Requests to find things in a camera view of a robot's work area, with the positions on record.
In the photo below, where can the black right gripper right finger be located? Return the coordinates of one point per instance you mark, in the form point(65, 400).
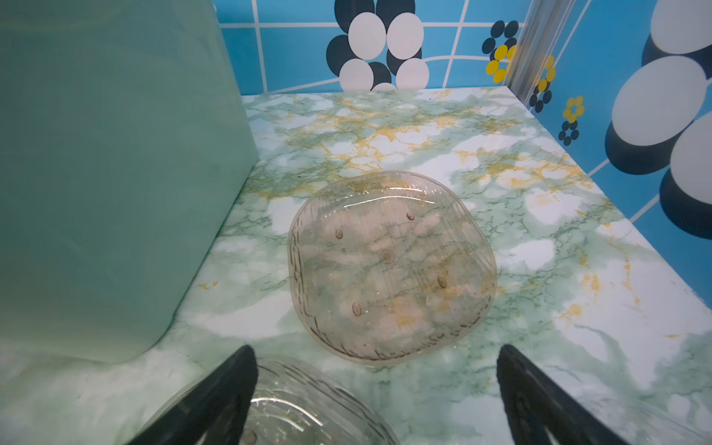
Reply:
point(538, 410)

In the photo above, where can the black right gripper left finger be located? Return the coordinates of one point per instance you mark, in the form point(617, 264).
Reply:
point(214, 411)

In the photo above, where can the mint green plastic bin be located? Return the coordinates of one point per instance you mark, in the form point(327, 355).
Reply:
point(124, 144)

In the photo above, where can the grey clear glass plate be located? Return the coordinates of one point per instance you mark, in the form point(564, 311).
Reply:
point(294, 403)

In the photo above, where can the clear colourless glass plate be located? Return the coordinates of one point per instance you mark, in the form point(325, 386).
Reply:
point(641, 423)

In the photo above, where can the brownish clear glass plate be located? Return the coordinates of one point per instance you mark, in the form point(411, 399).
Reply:
point(387, 266)

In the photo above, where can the aluminium corner post right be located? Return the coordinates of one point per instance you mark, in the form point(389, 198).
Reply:
point(543, 27)

